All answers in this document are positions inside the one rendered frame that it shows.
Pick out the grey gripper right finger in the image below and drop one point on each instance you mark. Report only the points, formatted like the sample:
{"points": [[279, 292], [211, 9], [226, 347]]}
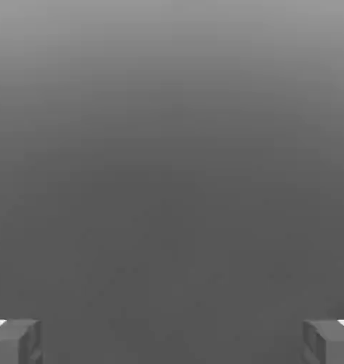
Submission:
{"points": [[334, 345]]}

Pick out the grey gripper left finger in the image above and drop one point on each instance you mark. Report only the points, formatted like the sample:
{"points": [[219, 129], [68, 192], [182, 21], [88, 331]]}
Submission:
{"points": [[10, 344]]}

